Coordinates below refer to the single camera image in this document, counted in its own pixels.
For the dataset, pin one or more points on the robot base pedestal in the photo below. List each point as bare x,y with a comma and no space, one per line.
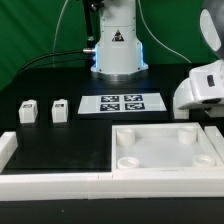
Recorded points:
118,53

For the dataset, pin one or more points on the white U-shaped obstacle wall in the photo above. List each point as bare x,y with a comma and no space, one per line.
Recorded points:
130,183

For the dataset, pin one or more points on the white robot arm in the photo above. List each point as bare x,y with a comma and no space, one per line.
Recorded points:
212,26

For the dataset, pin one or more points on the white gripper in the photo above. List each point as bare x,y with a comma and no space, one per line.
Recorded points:
204,89

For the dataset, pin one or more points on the white square tabletop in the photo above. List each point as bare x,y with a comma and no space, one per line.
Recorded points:
156,146

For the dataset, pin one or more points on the white sheet with tags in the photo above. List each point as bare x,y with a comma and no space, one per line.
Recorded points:
151,102

